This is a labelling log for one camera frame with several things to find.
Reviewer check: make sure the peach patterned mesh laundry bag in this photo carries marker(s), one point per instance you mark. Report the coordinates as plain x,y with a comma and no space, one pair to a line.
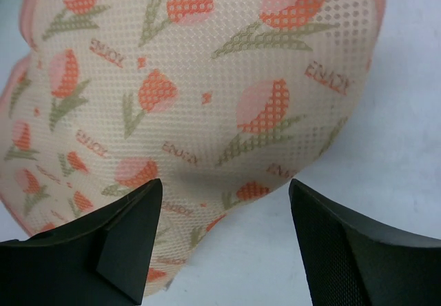
224,101

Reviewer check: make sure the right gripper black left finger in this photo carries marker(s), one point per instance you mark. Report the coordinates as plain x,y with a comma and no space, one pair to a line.
101,258

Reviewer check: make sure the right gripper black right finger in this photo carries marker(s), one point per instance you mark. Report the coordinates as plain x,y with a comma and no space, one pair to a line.
351,259

